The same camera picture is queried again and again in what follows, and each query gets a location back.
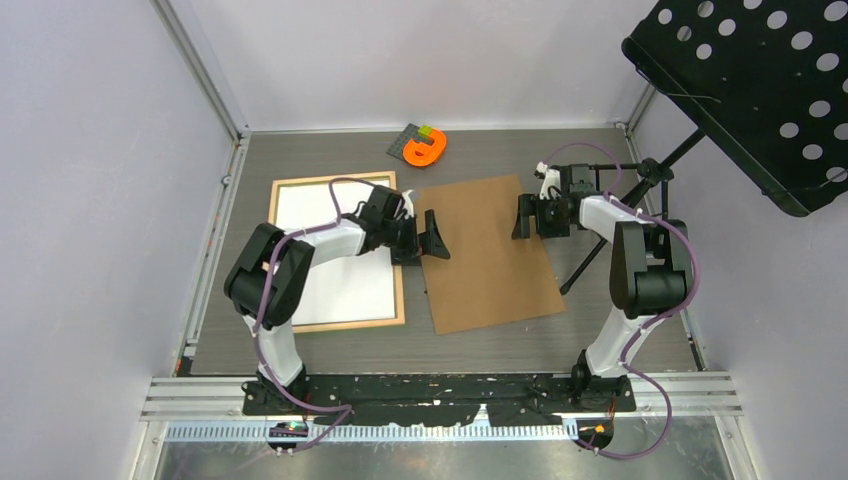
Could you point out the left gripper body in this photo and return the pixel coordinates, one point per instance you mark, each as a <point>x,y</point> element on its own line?
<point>406,245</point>

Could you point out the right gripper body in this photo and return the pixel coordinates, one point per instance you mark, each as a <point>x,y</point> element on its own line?
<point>549,222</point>

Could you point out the wooden picture frame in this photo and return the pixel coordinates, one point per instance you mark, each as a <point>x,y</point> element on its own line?
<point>397,291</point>

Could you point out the landscape photo print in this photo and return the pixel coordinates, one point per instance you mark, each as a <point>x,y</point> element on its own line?
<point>344,285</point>

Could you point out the brown backing board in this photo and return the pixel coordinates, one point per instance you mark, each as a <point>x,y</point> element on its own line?
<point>489,279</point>

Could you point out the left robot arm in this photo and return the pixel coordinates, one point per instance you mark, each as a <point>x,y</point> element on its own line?
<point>267,282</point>

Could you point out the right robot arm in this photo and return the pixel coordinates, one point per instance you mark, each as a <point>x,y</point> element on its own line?
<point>651,272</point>

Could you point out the orange plastic horseshoe piece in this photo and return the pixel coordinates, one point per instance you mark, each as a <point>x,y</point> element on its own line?
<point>423,154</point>

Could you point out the green building brick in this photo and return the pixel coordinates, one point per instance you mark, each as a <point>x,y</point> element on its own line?
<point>424,133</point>

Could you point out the grey building baseplate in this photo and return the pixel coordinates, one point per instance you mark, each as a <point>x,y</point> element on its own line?
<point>396,147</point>

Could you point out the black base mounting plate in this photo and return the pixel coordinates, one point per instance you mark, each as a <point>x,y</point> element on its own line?
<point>440,400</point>

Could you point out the black perforated music stand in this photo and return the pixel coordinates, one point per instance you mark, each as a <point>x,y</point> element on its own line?
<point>765,81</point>

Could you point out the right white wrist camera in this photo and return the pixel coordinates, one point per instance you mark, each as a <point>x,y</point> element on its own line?
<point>550,175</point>

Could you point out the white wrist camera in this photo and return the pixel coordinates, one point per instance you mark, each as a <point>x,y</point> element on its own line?
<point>550,175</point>
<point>407,209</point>

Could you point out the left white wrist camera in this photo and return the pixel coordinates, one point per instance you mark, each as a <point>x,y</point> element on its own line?
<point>407,209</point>

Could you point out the aluminium rail frame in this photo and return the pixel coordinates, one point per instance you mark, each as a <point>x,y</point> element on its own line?
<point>686,425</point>

